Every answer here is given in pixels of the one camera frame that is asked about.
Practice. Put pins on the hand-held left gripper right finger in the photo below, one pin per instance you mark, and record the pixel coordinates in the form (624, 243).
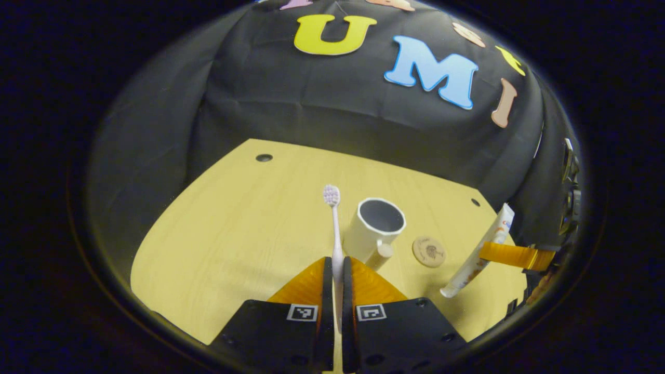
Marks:
(347, 311)

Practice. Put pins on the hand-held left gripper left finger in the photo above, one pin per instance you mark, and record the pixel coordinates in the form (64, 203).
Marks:
(327, 311)

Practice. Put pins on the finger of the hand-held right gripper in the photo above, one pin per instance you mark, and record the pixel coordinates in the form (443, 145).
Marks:
(519, 255)

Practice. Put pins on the white toothpaste tube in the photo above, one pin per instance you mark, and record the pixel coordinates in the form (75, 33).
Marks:
(499, 228)

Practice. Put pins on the pink toothbrush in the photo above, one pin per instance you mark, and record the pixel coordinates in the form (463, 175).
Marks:
(336, 234)

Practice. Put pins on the white cup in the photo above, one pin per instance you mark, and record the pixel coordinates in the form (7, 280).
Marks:
(363, 234)

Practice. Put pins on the round cork coaster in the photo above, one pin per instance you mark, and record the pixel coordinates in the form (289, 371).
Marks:
(429, 252)

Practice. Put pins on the black backdrop cloth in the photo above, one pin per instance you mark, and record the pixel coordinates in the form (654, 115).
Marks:
(311, 93)

